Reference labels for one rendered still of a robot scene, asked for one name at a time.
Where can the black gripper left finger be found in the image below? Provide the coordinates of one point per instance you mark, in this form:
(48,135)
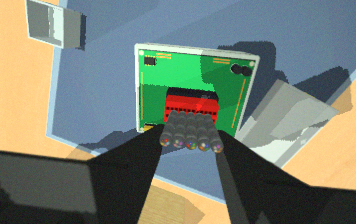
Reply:
(110,188)

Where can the blue work mat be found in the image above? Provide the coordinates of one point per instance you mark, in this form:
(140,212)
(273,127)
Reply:
(309,44)

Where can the grey tray floor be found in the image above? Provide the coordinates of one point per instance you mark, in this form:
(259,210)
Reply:
(288,117)

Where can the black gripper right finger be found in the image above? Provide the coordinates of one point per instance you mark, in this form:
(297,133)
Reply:
(258,192)

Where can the red plug with grey cables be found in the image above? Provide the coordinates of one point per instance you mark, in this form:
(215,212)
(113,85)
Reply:
(191,121)

